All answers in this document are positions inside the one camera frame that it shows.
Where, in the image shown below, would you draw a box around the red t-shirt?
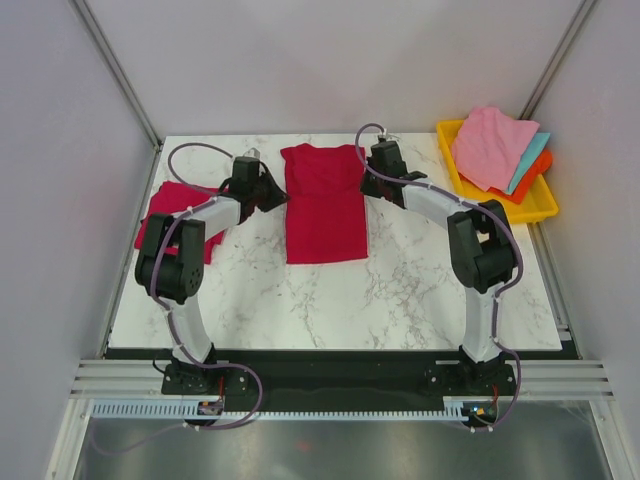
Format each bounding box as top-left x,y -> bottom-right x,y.
134,181 -> 229,265
280,143 -> 368,265

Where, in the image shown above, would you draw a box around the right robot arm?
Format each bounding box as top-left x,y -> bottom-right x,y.
355,137 -> 522,394

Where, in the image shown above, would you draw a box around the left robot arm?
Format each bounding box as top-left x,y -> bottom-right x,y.
134,156 -> 289,395

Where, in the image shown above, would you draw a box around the folded red t-shirt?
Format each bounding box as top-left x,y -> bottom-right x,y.
134,181 -> 229,265

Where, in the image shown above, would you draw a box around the pink t-shirt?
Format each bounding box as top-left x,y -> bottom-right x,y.
451,106 -> 540,191

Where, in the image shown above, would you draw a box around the light blue t-shirt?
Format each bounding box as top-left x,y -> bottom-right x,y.
505,132 -> 551,195

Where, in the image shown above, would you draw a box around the orange t-shirt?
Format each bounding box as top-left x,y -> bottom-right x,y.
488,148 -> 553,205

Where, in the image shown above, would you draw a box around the yellow plastic tray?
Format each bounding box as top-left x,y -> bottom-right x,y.
436,120 -> 559,224

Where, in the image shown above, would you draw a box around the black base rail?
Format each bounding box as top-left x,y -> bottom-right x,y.
161,350 -> 517,414

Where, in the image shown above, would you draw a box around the right aluminium frame post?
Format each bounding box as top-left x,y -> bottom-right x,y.
519,0 -> 600,120

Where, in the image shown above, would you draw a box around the aluminium frame post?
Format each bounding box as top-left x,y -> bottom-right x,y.
69,0 -> 162,152
519,0 -> 600,120

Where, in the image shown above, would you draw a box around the left aluminium frame post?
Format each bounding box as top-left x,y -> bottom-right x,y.
69,0 -> 162,152

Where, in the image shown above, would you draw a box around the white slotted cable duct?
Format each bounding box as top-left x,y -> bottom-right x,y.
91,398 -> 497,422

